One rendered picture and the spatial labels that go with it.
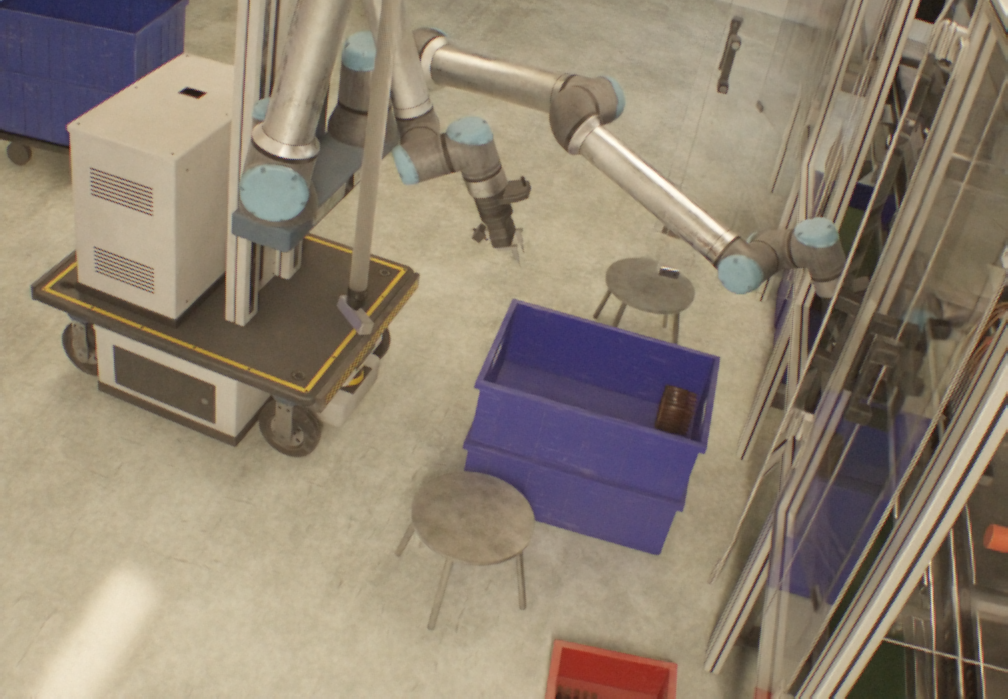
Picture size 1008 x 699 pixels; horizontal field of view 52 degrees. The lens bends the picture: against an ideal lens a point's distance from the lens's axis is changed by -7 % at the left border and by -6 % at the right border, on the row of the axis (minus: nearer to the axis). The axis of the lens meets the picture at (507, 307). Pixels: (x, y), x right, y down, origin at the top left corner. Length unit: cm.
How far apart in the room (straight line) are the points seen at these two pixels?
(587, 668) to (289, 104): 146
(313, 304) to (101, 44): 136
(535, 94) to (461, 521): 106
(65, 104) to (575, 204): 202
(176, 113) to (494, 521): 133
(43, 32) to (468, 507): 234
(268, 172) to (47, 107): 200
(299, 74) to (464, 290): 172
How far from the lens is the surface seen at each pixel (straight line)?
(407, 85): 244
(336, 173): 284
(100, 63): 402
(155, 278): 298
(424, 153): 237
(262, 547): 289
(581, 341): 309
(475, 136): 234
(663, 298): 357
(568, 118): 255
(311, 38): 223
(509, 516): 270
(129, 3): 436
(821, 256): 247
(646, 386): 315
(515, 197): 242
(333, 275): 326
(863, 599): 159
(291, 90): 229
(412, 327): 362
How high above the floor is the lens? 218
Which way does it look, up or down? 35 degrees down
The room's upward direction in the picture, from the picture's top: 12 degrees clockwise
